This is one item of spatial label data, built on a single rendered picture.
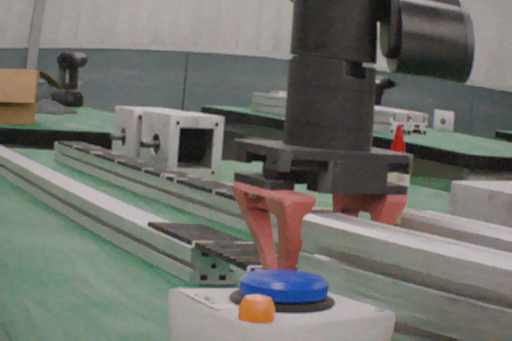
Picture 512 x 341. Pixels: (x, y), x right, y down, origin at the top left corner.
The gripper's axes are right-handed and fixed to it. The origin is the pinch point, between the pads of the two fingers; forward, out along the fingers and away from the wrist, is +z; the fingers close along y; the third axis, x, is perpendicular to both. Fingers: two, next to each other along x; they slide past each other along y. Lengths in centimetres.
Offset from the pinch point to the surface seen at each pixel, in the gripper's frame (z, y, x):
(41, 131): 4, 39, 191
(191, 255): 0.4, -2.2, 13.6
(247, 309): -4.0, -17.0, -21.7
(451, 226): -5.6, 2.0, -12.0
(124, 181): 2, 17, 74
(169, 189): 1, 17, 59
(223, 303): -3.4, -16.3, -18.3
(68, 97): 0, 93, 328
